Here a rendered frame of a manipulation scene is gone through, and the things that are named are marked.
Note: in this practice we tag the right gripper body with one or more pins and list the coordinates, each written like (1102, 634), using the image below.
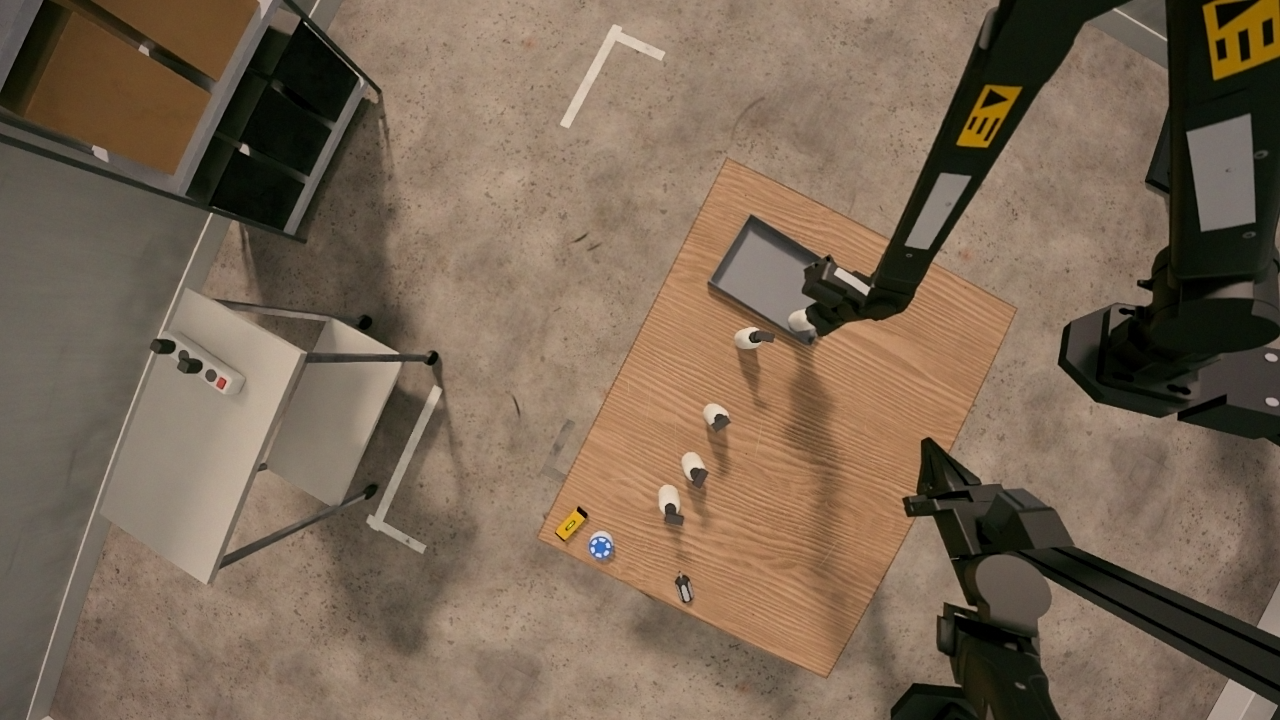
(824, 326)

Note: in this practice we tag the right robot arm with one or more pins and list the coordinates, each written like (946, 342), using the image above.
(1224, 192)

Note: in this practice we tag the yellow spirit level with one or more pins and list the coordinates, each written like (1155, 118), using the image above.
(571, 523)

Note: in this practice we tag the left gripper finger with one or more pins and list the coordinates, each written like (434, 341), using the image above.
(966, 476)
(947, 475)

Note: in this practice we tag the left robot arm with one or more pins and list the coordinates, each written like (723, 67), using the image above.
(1000, 674)

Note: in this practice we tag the white pump bottle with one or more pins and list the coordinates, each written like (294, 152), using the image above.
(747, 340)
(668, 501)
(716, 416)
(798, 322)
(692, 464)

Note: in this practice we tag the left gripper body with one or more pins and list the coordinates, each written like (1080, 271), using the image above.
(965, 496)

